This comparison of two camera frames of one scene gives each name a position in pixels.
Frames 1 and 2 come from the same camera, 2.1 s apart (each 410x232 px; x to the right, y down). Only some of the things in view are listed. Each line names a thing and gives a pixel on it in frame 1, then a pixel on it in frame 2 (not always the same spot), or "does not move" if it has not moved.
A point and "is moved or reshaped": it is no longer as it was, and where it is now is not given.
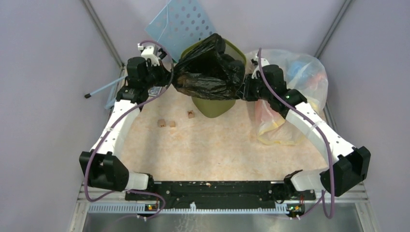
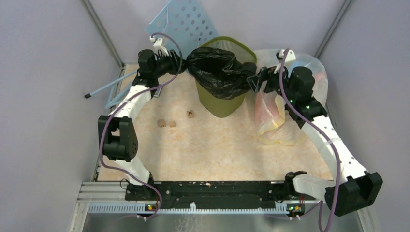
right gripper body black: x=254 y=90 to x=273 y=79
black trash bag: x=206 y=70 is moved or reshaped
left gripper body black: x=156 y=77 to x=166 y=65
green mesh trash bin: x=213 y=107 is moved or reshaped
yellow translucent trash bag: x=272 y=129 does not move
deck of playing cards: x=154 y=91 does not move
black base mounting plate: x=222 y=193 does not move
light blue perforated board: x=181 y=24 does not move
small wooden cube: x=162 y=123 does not move
